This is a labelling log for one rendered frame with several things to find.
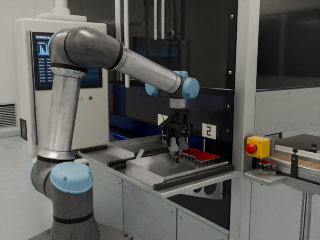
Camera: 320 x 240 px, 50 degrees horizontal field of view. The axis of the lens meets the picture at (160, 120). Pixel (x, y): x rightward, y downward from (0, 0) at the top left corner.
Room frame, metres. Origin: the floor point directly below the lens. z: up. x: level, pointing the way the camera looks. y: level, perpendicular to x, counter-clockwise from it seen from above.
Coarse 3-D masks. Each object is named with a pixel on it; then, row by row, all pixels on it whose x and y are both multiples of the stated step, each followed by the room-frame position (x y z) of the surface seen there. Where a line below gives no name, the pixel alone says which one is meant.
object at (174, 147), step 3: (171, 138) 1.40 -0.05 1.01; (174, 138) 1.39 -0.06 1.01; (171, 141) 1.40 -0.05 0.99; (174, 141) 1.39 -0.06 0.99; (171, 144) 1.40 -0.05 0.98; (174, 144) 1.39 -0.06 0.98; (168, 147) 1.41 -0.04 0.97; (171, 147) 1.40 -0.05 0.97; (174, 147) 1.39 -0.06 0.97; (177, 147) 1.37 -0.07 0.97; (171, 150) 1.40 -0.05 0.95; (174, 150) 1.39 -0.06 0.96; (177, 150) 1.37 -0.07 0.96; (171, 153) 1.40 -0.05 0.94; (174, 153) 1.41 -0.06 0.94; (174, 156) 1.41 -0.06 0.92
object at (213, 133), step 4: (204, 124) 1.51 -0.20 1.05; (208, 124) 1.49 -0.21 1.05; (204, 128) 1.51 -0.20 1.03; (208, 128) 1.49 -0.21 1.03; (212, 128) 1.47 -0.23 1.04; (204, 132) 1.51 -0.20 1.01; (208, 132) 1.49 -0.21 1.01; (212, 132) 1.47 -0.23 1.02; (204, 136) 1.51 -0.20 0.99; (208, 136) 1.49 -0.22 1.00; (212, 136) 1.47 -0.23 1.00
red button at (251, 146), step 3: (249, 144) 1.27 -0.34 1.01; (252, 144) 1.26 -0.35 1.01; (246, 147) 1.28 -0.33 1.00; (249, 147) 1.26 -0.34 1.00; (252, 147) 1.25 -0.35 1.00; (255, 147) 1.26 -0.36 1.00; (246, 150) 1.28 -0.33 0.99; (249, 150) 1.26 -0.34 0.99; (252, 150) 1.25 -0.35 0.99; (255, 150) 1.26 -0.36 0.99; (249, 153) 1.27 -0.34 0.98; (252, 153) 1.26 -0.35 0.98
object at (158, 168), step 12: (156, 156) 1.47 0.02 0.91; (168, 156) 1.51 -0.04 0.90; (132, 168) 1.34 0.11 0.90; (144, 168) 1.38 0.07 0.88; (156, 168) 1.38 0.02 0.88; (168, 168) 1.38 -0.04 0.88; (180, 168) 1.38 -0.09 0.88; (192, 168) 1.38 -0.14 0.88; (204, 168) 1.29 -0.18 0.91; (156, 180) 1.21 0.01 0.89; (168, 180) 1.19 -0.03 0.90
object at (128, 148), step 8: (152, 136) 1.87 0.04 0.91; (112, 144) 1.67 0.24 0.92; (120, 144) 1.75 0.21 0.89; (128, 144) 1.78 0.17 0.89; (136, 144) 1.80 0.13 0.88; (144, 144) 1.80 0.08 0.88; (152, 144) 1.80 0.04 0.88; (160, 144) 1.80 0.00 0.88; (120, 152) 1.60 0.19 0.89; (128, 152) 1.54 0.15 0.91; (136, 152) 1.51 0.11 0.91; (144, 152) 1.53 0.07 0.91; (152, 152) 1.56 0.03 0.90
